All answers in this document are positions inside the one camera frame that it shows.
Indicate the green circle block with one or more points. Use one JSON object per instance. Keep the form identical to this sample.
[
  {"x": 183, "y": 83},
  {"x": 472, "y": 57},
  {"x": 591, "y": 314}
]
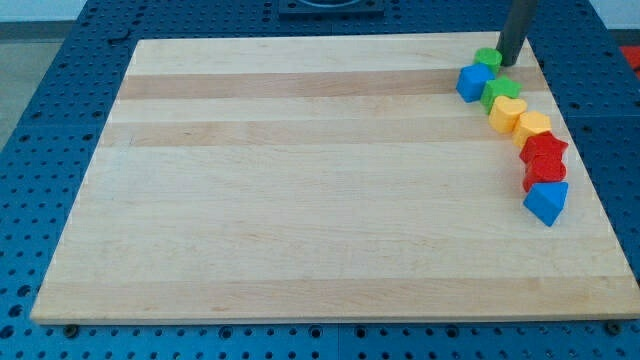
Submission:
[{"x": 490, "y": 57}]

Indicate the light wooden board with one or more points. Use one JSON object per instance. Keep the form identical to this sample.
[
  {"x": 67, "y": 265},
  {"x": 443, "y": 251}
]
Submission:
[{"x": 320, "y": 179}]

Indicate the blue cube block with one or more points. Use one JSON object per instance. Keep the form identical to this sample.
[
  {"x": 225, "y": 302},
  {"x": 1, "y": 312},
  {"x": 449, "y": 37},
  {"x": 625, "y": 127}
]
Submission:
[{"x": 472, "y": 80}]

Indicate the yellow heart block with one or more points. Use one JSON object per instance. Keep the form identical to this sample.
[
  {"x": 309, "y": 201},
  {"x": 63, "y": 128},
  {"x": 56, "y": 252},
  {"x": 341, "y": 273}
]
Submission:
[{"x": 505, "y": 112}]

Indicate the green star block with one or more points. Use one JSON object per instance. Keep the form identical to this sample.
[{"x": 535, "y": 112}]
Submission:
[{"x": 502, "y": 86}]

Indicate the red round block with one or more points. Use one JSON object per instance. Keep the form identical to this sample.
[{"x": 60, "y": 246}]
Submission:
[{"x": 543, "y": 170}]

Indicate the yellow hexagon block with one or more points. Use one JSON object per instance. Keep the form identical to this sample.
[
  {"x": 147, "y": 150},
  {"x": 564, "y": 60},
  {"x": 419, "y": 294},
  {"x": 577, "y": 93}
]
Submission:
[{"x": 530, "y": 124}]

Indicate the red star block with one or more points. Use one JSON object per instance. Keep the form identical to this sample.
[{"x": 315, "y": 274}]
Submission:
[{"x": 544, "y": 144}]

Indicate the blue triangle block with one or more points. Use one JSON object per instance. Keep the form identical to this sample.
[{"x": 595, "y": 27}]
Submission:
[{"x": 547, "y": 200}]

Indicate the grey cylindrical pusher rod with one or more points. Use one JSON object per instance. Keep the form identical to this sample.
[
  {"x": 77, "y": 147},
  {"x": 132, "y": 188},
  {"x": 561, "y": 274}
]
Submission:
[{"x": 515, "y": 30}]

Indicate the red object at edge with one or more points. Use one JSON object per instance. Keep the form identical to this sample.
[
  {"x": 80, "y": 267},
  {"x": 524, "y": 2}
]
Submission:
[{"x": 632, "y": 55}]

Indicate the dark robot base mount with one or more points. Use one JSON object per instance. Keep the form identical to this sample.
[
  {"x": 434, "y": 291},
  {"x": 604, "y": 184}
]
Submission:
[{"x": 300, "y": 8}]

